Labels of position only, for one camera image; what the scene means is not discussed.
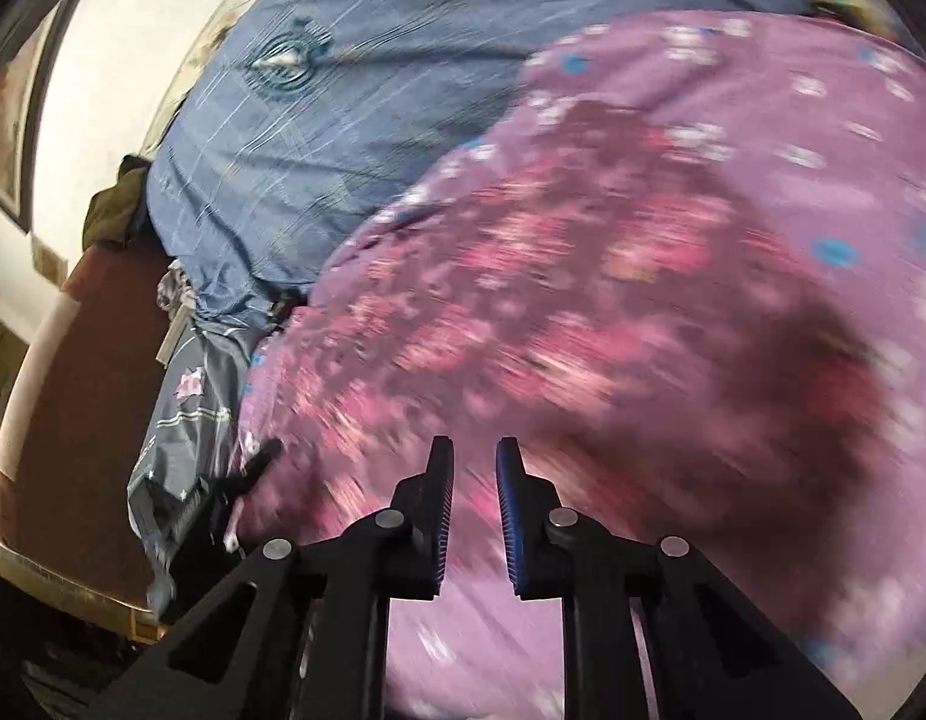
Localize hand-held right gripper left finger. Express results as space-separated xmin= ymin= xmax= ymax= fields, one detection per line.
xmin=95 ymin=435 xmax=456 ymax=720

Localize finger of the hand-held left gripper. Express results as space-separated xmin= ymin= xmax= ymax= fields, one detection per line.
xmin=226 ymin=438 xmax=284 ymax=496

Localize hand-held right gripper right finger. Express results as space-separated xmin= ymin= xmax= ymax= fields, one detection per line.
xmin=496 ymin=436 xmax=861 ymax=720

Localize maroon floral shirt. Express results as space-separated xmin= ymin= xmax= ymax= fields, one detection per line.
xmin=238 ymin=101 xmax=884 ymax=541

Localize olive green clothes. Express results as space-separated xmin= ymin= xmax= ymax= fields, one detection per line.
xmin=82 ymin=154 xmax=158 ymax=252

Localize pale wooden strip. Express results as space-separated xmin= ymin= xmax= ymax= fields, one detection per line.
xmin=157 ymin=307 xmax=197 ymax=367

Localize crumpled grey cloth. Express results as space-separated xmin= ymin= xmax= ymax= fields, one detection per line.
xmin=157 ymin=259 xmax=201 ymax=316

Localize blue plaid duvet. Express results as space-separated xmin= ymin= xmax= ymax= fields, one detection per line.
xmin=146 ymin=0 xmax=831 ymax=320

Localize purple floral bedsheet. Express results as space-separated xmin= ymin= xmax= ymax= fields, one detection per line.
xmin=238 ymin=11 xmax=926 ymax=720

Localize small wall picture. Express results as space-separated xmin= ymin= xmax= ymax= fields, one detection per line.
xmin=29 ymin=234 xmax=70 ymax=286

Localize large framed wall picture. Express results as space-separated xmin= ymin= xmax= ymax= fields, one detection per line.
xmin=0 ymin=7 xmax=70 ymax=235

